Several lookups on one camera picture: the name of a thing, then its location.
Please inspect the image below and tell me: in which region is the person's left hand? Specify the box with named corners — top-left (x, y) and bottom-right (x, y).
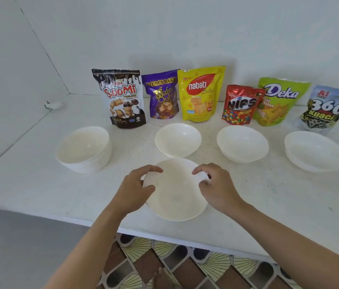
top-left (109, 165), bottom-right (164, 219)

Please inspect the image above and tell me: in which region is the person's right hand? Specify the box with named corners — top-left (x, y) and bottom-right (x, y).
top-left (192, 163), bottom-right (247, 219)

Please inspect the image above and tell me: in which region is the white round bowl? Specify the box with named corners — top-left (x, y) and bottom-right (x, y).
top-left (284, 130), bottom-right (339, 173)
top-left (142, 158), bottom-right (212, 222)
top-left (216, 125), bottom-right (270, 164)
top-left (154, 122), bottom-right (202, 159)

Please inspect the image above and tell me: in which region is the stack of white bowls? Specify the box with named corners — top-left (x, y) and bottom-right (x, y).
top-left (55, 126), bottom-right (113, 174)

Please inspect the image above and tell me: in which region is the red Nips candy bag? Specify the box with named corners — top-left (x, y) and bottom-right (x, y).
top-left (221, 84), bottom-right (266, 126)

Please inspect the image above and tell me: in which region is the black white snack bag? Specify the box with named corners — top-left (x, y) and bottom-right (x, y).
top-left (91, 68), bottom-right (147, 130)

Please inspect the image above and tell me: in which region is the purple snack bag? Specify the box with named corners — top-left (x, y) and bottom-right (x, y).
top-left (141, 69), bottom-right (181, 120)

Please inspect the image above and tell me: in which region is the yellow snack bag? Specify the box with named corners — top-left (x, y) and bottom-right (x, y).
top-left (177, 66), bottom-right (226, 123)

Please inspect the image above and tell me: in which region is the green snack bag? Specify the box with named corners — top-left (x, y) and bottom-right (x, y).
top-left (253, 77), bottom-right (312, 127)

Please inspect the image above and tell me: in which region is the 360 Kuaci seed bag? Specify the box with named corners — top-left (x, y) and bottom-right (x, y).
top-left (293, 84), bottom-right (339, 133)

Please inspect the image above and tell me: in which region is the person's right forearm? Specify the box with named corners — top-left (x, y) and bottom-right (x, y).
top-left (229, 201), bottom-right (339, 289)

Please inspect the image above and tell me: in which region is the person's left forearm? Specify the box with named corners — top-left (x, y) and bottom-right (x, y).
top-left (44, 205), bottom-right (127, 289)

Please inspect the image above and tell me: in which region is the person's left foot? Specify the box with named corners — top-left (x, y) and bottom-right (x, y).
top-left (151, 266), bottom-right (172, 289)

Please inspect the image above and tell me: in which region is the small white plaster lump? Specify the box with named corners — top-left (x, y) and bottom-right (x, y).
top-left (44, 100), bottom-right (65, 110)

